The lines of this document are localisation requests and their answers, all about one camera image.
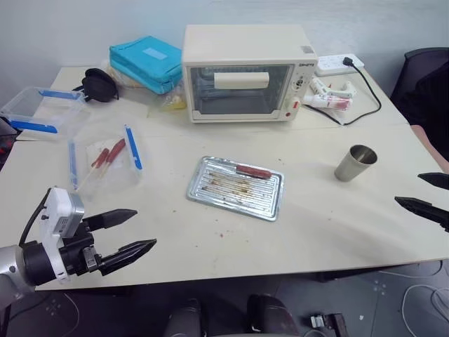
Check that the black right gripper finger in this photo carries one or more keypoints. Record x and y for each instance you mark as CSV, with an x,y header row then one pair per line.
x,y
438,179
431,210

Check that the white paper towel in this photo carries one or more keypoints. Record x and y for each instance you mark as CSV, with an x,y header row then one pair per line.
x,y
121,165

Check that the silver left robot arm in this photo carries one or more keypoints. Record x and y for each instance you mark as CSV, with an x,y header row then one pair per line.
x,y
12,261

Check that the silver ribbed baking tray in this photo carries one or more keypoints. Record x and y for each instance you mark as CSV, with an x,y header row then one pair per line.
x,y
235,191

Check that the stainless steel cup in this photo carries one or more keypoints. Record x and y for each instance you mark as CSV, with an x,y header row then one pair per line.
x,y
352,166

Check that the clear box with blue clips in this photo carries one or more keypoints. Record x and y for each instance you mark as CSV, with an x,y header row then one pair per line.
x,y
38,109

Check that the cream toaster oven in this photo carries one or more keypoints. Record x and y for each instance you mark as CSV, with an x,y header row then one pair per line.
x,y
245,45

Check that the turquoise zip pouch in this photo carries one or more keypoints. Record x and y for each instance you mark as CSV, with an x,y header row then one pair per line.
x,y
147,61

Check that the dark rounded shape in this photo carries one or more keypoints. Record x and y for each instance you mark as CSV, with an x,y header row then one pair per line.
x,y
184,319
270,316

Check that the black office chair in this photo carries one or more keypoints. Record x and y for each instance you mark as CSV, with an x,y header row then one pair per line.
x,y
428,91

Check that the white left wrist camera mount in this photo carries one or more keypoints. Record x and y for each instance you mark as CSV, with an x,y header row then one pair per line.
x,y
58,207

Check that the black round case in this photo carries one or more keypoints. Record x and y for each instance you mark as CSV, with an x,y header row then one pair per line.
x,y
100,86

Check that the white power strip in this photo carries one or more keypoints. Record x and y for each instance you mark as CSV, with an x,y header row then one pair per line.
x,y
331,65

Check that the clear box with sausages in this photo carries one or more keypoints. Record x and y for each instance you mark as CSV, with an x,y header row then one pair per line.
x,y
105,182

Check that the clear bag with yellow contents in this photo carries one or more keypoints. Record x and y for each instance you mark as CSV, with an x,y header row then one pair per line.
x,y
172,101

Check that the small metal clip on floor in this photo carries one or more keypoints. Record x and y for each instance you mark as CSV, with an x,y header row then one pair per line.
x,y
317,321

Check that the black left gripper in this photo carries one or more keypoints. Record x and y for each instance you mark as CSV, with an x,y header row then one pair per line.
x,y
79,252

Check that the white red packet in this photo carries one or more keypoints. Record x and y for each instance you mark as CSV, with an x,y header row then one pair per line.
x,y
329,102

